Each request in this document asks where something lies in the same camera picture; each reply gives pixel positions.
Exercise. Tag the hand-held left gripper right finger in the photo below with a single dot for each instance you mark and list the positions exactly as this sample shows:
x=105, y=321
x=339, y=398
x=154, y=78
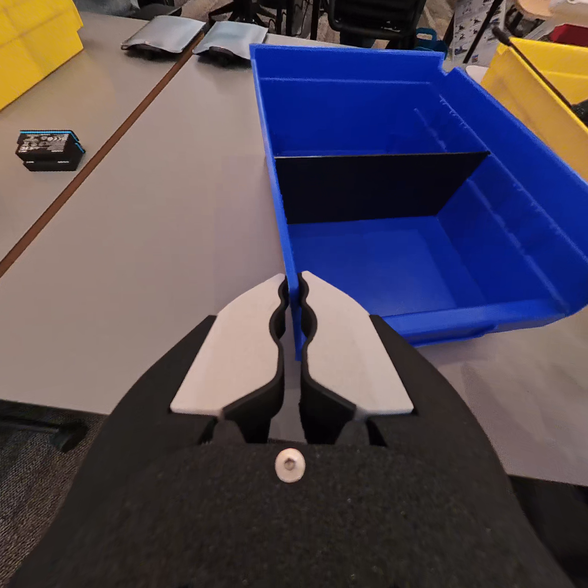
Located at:
x=363, y=363

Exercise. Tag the white printed sign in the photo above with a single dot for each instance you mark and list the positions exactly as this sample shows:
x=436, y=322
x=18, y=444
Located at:
x=473, y=32

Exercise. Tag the stacked yellow plastic bins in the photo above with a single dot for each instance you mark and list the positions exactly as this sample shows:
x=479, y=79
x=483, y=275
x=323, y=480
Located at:
x=32, y=50

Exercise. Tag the red floor bin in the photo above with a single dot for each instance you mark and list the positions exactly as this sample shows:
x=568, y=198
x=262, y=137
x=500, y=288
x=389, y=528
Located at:
x=569, y=34

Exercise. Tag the blue plastic container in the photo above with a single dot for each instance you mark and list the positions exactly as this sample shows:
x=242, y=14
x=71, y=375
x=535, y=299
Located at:
x=429, y=39

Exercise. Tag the blue plastic bin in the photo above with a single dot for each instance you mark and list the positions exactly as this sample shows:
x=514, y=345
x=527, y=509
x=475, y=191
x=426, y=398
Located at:
x=390, y=266

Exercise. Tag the person's black trousers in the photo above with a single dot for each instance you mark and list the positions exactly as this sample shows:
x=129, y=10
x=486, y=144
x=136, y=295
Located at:
x=556, y=528

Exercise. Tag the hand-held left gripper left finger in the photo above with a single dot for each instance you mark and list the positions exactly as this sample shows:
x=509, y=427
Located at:
x=234, y=358

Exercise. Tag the yellow plastic bin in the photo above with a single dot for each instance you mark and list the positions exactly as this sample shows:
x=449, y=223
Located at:
x=528, y=92

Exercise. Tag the black bin divider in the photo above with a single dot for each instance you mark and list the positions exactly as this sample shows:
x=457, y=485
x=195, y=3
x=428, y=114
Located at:
x=367, y=188

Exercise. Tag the black battery pack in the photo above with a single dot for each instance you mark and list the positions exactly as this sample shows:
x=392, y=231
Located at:
x=46, y=142
x=50, y=164

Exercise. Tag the grey pouches on table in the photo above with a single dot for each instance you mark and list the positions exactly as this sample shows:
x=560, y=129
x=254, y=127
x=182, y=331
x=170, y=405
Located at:
x=163, y=34

